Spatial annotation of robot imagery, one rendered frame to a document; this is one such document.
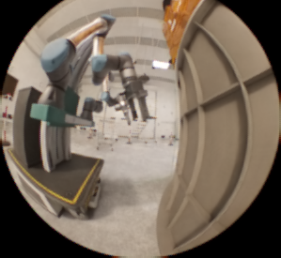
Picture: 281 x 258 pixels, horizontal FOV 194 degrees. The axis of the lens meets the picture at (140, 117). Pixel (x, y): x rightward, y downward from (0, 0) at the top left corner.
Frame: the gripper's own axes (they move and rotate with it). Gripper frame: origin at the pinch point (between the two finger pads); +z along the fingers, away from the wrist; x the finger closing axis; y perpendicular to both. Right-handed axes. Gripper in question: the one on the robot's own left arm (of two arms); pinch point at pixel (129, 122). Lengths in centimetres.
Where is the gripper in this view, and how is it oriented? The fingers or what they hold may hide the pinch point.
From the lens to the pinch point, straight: 76.4
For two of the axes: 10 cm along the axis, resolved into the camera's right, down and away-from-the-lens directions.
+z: 3.4, 9.1, -2.2
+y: 9.3, -3.0, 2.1
